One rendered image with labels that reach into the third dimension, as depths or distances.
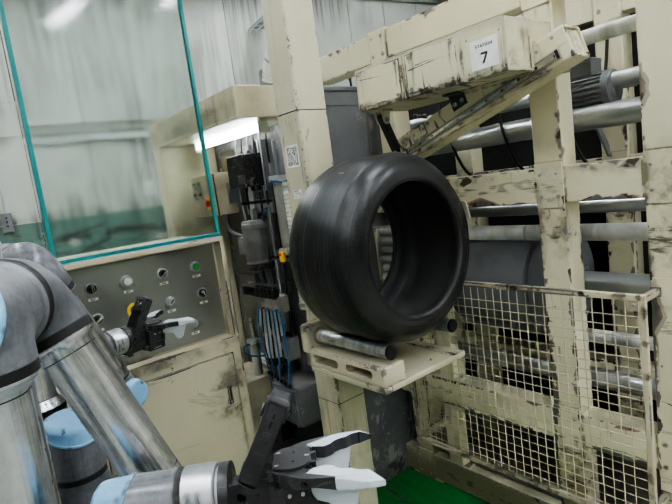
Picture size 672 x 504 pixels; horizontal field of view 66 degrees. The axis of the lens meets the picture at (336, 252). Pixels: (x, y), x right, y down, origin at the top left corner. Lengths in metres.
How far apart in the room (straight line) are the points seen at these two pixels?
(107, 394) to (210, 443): 1.23
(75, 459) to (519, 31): 1.55
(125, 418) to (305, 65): 1.33
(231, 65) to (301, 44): 9.74
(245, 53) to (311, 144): 10.00
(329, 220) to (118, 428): 0.81
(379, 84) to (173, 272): 0.96
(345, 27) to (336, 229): 11.76
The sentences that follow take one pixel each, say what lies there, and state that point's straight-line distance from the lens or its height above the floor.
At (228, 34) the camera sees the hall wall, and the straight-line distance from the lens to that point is 11.74.
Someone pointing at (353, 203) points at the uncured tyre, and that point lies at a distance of 1.40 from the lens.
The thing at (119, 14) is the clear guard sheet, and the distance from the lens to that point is 1.94.
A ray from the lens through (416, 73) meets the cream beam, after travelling 1.74.
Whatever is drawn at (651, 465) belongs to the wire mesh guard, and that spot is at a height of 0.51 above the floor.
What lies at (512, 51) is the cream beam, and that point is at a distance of 1.58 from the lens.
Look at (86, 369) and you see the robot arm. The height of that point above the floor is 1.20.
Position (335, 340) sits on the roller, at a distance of 1.68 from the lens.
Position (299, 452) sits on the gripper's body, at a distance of 0.71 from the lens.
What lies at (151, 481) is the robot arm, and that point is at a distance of 0.72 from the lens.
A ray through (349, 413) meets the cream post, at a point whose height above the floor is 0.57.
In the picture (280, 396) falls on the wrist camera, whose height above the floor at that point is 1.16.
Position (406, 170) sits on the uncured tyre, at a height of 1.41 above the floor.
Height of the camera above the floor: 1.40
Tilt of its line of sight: 8 degrees down
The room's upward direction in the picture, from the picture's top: 8 degrees counter-clockwise
